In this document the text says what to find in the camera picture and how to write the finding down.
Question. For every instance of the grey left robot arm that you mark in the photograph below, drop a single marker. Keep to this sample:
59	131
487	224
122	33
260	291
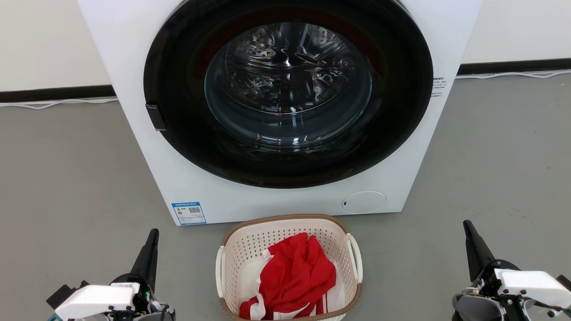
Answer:
160	314

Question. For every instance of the black wall baseboard strip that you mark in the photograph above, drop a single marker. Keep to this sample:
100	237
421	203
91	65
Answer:
53	93
513	66

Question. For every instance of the small printed text label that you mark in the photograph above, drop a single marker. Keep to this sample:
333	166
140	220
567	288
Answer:
438	87

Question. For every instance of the black round washer door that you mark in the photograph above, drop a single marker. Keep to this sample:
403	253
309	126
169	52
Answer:
178	111

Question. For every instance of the blue energy label sticker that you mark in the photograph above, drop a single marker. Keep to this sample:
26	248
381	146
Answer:
188	213

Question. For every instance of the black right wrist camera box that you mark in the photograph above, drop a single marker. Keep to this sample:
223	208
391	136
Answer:
564	282

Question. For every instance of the white garment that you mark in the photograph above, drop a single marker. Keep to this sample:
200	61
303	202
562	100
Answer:
249	276

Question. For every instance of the red garment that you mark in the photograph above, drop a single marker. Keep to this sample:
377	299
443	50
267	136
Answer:
294	276

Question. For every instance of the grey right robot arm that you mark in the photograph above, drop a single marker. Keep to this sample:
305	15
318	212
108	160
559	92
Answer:
475	308

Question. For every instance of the beige perforated laundry basket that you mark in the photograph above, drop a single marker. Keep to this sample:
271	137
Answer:
245	247

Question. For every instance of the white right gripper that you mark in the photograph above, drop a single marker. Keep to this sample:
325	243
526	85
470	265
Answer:
535	287

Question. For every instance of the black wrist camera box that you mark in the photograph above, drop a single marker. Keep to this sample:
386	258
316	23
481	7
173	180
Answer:
564	282
64	294

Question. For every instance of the white front-load washing machine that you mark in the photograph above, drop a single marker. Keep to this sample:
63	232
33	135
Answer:
129	49

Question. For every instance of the round white filter cover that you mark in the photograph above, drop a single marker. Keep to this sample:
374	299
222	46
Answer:
363	202

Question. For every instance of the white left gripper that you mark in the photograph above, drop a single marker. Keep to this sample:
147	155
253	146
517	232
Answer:
93	298

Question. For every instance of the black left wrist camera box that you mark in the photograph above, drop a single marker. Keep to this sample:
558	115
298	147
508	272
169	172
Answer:
64	294

